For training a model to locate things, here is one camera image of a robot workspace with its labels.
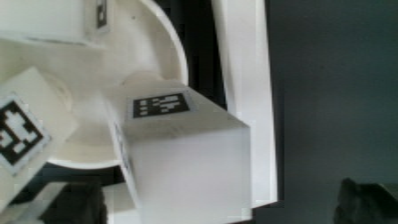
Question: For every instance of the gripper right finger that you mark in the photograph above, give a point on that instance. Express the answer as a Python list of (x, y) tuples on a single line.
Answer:
[(366, 203)]

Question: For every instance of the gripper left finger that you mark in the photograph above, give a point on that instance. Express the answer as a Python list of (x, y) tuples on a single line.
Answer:
[(68, 204)]

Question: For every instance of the white stool leg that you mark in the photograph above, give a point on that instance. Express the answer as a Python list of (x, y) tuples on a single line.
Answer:
[(57, 21), (181, 143), (36, 127)]

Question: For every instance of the white round stool seat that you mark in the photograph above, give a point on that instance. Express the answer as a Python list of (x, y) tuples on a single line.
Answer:
[(132, 53)]

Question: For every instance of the white U-shaped obstacle fence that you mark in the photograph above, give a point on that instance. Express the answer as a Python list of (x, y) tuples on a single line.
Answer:
[(240, 26)]

